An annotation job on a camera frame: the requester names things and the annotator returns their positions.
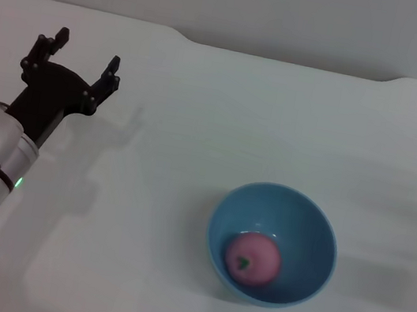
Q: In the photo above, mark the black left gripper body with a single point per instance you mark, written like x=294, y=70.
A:
x=55, y=90

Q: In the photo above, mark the pink peach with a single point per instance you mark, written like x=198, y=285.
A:
x=253, y=259

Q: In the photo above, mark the blue bowl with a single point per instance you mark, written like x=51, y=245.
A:
x=302, y=219

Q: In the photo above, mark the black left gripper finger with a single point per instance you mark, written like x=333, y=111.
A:
x=111, y=71
x=62, y=37

